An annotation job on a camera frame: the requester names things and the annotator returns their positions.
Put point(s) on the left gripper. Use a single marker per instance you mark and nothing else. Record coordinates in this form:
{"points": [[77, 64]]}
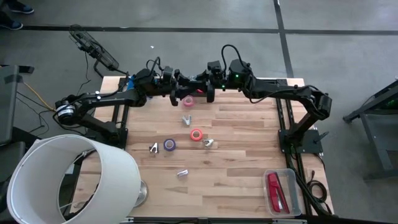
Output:
{"points": [[174, 90]]}

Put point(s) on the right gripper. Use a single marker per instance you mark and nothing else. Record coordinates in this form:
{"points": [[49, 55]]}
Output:
{"points": [[217, 82]]}

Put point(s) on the pink tape roll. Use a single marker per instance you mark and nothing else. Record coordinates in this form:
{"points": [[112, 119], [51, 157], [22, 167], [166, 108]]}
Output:
{"points": [[184, 101]]}

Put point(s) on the silver binder clip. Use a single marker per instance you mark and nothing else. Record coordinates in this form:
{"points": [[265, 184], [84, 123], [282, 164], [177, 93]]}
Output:
{"points": [[186, 123], [154, 148], [208, 142]]}

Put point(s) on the orange red tape roll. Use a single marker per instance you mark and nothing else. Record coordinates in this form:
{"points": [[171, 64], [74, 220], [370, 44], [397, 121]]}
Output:
{"points": [[192, 135]]}

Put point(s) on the purple tape roll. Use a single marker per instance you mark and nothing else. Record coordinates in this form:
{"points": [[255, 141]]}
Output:
{"points": [[165, 145]]}

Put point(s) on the small silver metal cylinder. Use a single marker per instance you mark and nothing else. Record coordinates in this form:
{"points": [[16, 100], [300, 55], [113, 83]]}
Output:
{"points": [[183, 173]]}

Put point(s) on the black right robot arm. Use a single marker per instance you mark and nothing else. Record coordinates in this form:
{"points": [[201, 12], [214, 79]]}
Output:
{"points": [[280, 90]]}

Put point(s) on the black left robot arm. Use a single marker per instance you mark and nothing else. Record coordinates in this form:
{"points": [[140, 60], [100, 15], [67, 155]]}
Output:
{"points": [[109, 98]]}

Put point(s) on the red stapler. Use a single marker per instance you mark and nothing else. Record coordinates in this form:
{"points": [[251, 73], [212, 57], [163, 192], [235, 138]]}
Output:
{"points": [[273, 189]]}

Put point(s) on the blue plastic bin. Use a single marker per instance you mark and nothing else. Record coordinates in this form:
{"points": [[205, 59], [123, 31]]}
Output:
{"points": [[131, 84]]}

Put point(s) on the white lamp shade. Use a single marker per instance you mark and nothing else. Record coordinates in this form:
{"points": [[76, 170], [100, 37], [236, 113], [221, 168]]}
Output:
{"points": [[121, 174]]}

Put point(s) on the metal lamp base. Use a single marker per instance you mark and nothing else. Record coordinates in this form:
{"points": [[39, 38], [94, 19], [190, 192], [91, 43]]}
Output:
{"points": [[143, 193]]}

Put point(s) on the clear plastic container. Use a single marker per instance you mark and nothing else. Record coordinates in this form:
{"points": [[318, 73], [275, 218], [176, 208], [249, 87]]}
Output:
{"points": [[293, 186]]}

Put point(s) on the grey metal cabinet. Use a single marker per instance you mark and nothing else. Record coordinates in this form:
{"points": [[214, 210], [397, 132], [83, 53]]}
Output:
{"points": [[7, 102]]}

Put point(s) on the person's shoe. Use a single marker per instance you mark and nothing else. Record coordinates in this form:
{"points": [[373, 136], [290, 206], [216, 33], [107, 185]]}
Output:
{"points": [[11, 24], [21, 7]]}

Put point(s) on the dark metal stand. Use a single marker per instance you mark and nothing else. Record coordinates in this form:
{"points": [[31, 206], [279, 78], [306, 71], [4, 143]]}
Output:
{"points": [[374, 140]]}

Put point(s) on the dark grey case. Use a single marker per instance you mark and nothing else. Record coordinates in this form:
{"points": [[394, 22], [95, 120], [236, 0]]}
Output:
{"points": [[11, 158]]}

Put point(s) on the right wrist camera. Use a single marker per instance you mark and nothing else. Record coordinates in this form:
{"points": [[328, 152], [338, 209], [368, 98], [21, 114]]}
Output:
{"points": [[214, 67]]}

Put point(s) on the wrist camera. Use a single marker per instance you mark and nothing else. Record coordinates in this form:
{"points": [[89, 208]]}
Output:
{"points": [[214, 67], [168, 73]]}

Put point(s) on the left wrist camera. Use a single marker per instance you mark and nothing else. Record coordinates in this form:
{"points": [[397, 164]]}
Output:
{"points": [[168, 73]]}

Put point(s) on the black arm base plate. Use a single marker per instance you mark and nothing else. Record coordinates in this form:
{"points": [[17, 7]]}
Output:
{"points": [[311, 141], [122, 141]]}

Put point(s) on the black aluminium table frame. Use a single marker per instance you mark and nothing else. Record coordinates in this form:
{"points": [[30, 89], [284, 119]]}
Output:
{"points": [[236, 221]]}

